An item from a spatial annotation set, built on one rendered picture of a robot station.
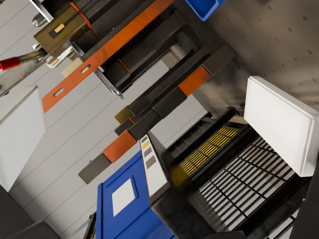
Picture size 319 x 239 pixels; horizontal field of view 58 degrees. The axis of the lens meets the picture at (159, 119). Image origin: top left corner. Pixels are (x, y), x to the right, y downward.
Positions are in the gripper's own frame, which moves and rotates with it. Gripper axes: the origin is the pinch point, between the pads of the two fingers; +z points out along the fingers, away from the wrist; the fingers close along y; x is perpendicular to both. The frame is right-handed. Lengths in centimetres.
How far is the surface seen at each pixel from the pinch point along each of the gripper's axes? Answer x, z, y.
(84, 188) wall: -153, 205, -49
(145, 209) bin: -21.5, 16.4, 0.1
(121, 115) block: -31, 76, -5
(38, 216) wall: -174, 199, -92
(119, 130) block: -31, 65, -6
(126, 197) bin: -25.0, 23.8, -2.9
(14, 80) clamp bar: -12, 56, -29
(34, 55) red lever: -6, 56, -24
